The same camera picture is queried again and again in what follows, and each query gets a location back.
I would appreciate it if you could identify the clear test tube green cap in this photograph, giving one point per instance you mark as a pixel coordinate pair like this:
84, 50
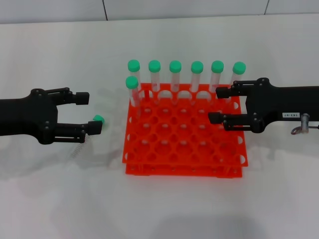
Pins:
175, 66
217, 66
99, 118
197, 66
133, 65
154, 66
131, 82
239, 67

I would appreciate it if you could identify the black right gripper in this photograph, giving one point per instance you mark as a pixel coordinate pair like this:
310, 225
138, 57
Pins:
286, 102

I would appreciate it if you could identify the orange test tube rack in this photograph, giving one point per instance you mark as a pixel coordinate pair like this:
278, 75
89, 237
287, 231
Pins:
184, 150

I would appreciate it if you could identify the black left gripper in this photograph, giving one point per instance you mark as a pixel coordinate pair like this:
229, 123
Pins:
27, 117

